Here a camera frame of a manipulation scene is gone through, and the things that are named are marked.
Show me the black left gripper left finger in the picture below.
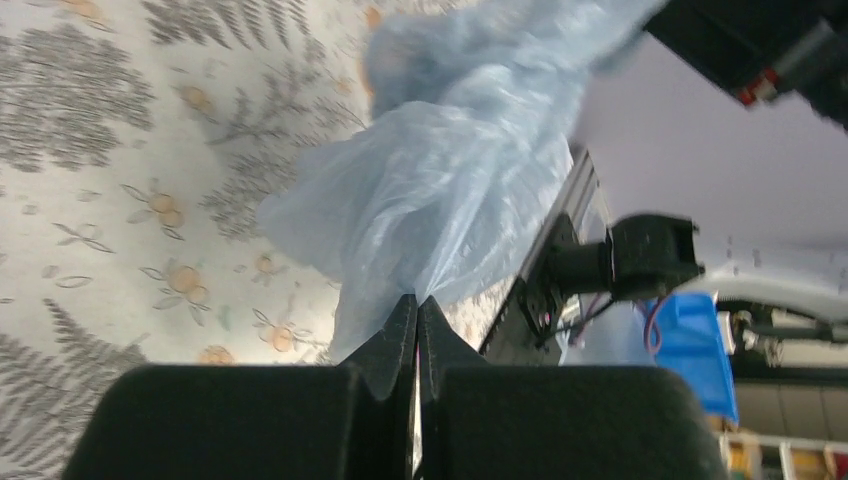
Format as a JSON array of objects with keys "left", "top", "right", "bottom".
[{"left": 63, "top": 295, "right": 417, "bottom": 479}]

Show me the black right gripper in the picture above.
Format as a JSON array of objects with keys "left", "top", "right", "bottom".
[{"left": 645, "top": 0, "right": 847, "bottom": 129}]

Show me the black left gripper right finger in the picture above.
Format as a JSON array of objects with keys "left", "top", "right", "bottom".
[{"left": 418, "top": 299, "right": 728, "bottom": 479}]

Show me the light blue plastic trash bag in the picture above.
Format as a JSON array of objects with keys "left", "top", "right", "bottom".
[{"left": 256, "top": 0, "right": 661, "bottom": 363}]

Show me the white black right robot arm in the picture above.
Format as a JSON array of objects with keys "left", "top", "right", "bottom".
[{"left": 527, "top": 1, "right": 847, "bottom": 301}]

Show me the blue plastic storage bin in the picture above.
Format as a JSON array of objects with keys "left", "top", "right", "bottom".
[{"left": 644, "top": 292, "right": 739, "bottom": 422}]

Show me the floral patterned table mat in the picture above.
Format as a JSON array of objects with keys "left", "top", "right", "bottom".
[{"left": 0, "top": 0, "right": 578, "bottom": 480}]

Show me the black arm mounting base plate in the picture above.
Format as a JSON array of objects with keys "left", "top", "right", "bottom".
[{"left": 478, "top": 213, "right": 578, "bottom": 366}]

